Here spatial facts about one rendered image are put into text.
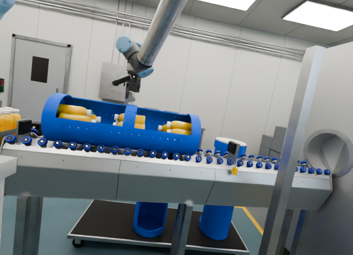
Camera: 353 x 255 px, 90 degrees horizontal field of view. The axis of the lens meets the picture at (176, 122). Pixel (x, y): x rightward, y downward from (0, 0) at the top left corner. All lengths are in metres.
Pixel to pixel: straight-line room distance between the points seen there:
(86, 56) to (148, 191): 4.04
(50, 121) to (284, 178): 1.29
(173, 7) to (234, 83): 4.08
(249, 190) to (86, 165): 1.06
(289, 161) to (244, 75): 3.85
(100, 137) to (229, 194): 0.93
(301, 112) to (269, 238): 0.74
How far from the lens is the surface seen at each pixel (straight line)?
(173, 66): 4.46
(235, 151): 1.33
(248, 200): 1.48
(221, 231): 1.89
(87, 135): 1.09
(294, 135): 1.15
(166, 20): 0.79
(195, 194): 1.27
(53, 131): 1.14
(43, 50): 5.22
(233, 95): 4.71
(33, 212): 1.57
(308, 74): 1.18
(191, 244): 1.80
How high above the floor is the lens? 1.28
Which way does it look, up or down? 6 degrees down
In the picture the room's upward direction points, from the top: 10 degrees clockwise
